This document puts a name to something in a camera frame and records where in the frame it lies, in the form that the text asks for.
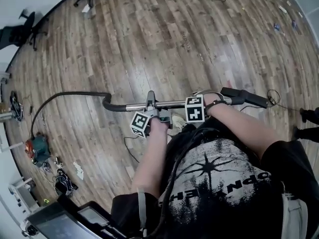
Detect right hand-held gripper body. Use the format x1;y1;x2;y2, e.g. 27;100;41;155
184;94;206;123

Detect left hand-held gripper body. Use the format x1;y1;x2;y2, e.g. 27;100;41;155
131;108;173;139

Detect silver vacuum wand tube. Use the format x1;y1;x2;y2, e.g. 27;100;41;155
125;87;269;112

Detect black corrugated hose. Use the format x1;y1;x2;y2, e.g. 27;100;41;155
30;91;128;138

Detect person's right forearm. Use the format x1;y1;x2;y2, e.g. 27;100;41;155
204;101;284;160

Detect person's left forearm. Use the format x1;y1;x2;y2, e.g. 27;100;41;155
131;117;172;199

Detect green and red vacuum body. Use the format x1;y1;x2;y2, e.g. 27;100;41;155
23;132;52;168

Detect person's right hand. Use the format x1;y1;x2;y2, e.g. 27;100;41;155
203;93;227;108

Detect person's beige shoe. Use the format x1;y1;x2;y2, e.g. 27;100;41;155
170;113;187;136

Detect white crumpled papers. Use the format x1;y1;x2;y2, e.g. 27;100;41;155
72;161;85;181

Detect person's black printed t-shirt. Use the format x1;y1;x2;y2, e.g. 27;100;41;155
111;123;319;239

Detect black headset bundle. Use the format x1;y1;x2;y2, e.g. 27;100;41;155
54;170;78;197

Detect black display device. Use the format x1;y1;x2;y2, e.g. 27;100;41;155
26;200;125;239

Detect white side table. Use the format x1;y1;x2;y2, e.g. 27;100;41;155
8;177;39;214

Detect black cable with plug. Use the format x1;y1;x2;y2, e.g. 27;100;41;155
267;89;300;112

